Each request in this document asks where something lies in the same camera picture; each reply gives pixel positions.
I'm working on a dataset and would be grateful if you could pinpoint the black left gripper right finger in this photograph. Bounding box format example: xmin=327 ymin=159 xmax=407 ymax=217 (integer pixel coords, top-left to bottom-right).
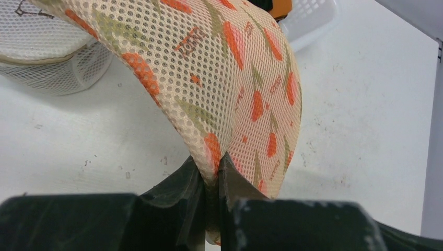
xmin=218 ymin=154 xmax=442 ymax=250

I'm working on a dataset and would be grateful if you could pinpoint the orange bra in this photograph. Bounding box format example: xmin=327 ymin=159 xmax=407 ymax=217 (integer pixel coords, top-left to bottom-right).
xmin=268 ymin=0 xmax=293 ymax=22

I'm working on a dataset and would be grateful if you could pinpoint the white round mesh laundry bag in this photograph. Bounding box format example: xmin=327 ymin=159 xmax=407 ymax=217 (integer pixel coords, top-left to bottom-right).
xmin=1 ymin=1 xmax=113 ymax=96

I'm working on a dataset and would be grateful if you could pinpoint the white plastic basket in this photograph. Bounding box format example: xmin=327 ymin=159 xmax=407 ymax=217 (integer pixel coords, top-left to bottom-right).
xmin=278 ymin=0 xmax=341 ymax=52

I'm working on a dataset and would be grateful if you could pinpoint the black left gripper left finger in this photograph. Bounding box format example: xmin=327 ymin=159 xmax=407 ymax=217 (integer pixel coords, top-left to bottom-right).
xmin=1 ymin=157 xmax=205 ymax=250

